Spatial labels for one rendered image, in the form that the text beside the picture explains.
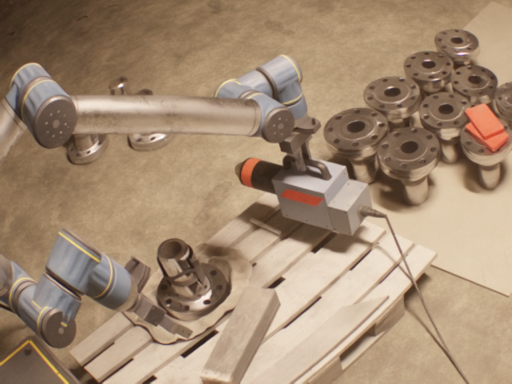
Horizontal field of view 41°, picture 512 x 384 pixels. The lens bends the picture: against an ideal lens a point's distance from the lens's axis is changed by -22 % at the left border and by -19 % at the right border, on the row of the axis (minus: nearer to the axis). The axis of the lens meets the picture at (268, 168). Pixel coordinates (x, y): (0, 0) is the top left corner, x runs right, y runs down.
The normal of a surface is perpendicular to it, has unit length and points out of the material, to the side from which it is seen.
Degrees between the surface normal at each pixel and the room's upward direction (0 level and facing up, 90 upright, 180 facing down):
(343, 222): 90
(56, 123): 90
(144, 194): 0
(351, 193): 0
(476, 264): 0
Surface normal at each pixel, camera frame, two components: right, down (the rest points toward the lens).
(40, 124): 0.47, 0.40
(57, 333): 0.74, 0.26
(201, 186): -0.23, -0.77
